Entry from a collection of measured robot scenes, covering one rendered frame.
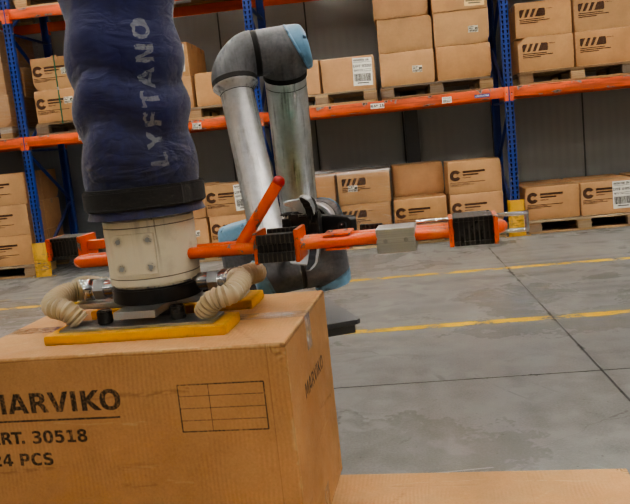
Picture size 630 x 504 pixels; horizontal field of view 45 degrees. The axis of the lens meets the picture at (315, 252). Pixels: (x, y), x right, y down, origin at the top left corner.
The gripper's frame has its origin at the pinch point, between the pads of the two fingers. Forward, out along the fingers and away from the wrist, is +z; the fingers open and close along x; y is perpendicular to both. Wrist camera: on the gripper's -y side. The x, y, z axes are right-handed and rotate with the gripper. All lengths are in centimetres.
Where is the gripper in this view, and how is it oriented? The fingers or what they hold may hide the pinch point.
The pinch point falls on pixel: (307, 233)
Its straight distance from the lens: 155.8
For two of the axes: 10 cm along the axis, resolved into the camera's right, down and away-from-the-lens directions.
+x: -1.0, -9.8, -1.4
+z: -1.7, 1.6, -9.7
